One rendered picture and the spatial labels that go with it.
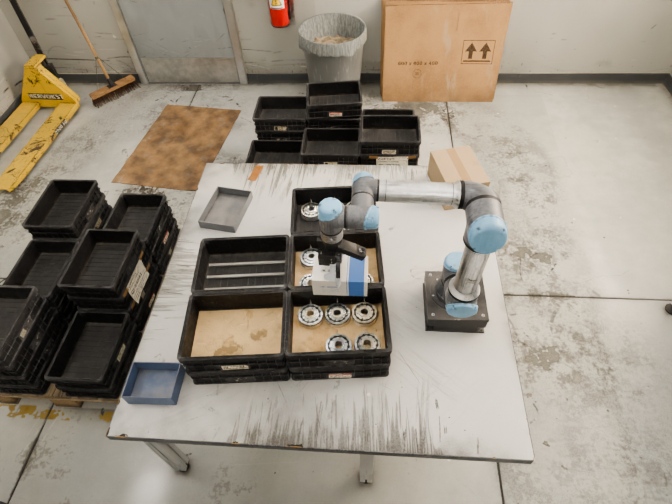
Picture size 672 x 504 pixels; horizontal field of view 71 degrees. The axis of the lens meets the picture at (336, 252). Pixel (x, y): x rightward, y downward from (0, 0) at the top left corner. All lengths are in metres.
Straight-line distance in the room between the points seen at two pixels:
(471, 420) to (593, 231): 2.10
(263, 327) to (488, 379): 0.93
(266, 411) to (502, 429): 0.90
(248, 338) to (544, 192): 2.64
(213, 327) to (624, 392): 2.19
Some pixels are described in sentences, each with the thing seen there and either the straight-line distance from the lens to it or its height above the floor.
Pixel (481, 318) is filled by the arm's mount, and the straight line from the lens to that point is 2.04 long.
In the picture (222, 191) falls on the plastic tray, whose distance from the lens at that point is 2.70.
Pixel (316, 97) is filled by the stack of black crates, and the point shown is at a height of 0.50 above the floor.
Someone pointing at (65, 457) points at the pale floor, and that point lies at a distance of 3.00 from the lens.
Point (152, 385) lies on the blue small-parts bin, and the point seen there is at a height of 0.70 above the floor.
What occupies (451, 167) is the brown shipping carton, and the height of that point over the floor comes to 0.86.
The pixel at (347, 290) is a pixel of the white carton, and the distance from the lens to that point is 1.72.
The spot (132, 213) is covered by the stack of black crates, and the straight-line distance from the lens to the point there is 3.29.
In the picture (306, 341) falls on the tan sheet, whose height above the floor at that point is 0.83.
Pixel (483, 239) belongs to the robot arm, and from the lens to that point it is 1.50.
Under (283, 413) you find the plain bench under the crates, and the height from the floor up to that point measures 0.70.
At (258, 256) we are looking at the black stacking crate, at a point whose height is 0.83.
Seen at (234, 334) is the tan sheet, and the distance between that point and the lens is 1.97.
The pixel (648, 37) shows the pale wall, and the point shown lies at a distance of 5.22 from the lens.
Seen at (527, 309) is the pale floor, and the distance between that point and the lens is 3.13.
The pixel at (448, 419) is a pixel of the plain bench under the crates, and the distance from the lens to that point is 1.94.
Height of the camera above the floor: 2.49
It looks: 51 degrees down
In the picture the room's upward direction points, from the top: 4 degrees counter-clockwise
